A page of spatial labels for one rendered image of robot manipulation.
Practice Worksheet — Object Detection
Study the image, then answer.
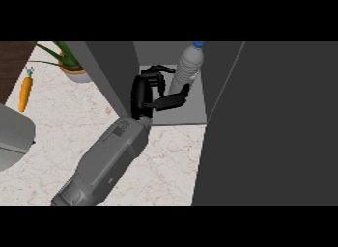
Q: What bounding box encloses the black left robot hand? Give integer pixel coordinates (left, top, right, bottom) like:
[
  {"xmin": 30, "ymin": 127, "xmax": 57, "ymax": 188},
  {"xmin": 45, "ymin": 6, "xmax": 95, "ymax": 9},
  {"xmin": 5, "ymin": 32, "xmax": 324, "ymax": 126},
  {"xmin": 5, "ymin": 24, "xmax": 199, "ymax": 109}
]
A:
[{"xmin": 129, "ymin": 65, "xmax": 191, "ymax": 121}]

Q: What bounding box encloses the clear plastic water bottle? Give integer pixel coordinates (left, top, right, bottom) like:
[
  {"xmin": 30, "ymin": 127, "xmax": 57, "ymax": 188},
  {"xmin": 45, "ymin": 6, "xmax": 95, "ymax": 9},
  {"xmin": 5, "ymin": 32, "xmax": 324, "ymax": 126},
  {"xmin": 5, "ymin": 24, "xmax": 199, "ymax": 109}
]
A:
[{"xmin": 169, "ymin": 41, "xmax": 206, "ymax": 97}]

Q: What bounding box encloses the narrow dark grey cabinet door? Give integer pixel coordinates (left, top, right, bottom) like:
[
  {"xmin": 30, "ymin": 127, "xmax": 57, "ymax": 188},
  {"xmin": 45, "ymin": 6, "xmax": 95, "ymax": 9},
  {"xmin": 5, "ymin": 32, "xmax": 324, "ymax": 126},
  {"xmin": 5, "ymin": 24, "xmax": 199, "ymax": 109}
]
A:
[{"xmin": 63, "ymin": 41, "xmax": 143, "ymax": 121}]

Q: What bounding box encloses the grey open cabinet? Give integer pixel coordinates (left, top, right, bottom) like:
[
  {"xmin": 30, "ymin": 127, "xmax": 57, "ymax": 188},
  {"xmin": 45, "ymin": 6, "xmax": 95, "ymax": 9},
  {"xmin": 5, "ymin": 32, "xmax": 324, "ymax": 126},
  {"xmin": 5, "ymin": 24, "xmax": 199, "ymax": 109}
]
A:
[{"xmin": 131, "ymin": 41, "xmax": 246, "ymax": 127}]

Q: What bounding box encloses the large dark grey cabinet door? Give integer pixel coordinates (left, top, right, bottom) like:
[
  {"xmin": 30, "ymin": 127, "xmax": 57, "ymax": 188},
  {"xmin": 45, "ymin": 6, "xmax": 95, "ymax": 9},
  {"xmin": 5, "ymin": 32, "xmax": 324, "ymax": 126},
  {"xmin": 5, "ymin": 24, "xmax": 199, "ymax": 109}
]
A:
[{"xmin": 190, "ymin": 41, "xmax": 338, "ymax": 206}]

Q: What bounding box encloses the green potted plant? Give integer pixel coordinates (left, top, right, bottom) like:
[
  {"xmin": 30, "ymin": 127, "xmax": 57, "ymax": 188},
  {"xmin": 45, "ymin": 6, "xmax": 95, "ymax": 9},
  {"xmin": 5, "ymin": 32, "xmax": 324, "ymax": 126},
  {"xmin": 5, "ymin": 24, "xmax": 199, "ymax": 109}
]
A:
[{"xmin": 26, "ymin": 41, "xmax": 94, "ymax": 84}]

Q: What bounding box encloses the orange carrot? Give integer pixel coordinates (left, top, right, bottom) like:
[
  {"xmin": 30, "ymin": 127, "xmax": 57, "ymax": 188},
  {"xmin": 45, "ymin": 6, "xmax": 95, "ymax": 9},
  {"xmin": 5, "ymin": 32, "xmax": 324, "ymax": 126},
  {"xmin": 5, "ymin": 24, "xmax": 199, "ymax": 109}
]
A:
[{"xmin": 17, "ymin": 67, "xmax": 35, "ymax": 114}]

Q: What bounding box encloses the grey rounded appliance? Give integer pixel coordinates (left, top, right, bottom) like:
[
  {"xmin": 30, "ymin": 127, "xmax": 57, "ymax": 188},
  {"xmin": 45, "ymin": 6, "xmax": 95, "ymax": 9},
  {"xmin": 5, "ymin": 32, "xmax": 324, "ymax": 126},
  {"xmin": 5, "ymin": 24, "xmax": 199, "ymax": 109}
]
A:
[{"xmin": 0, "ymin": 96, "xmax": 36, "ymax": 175}]

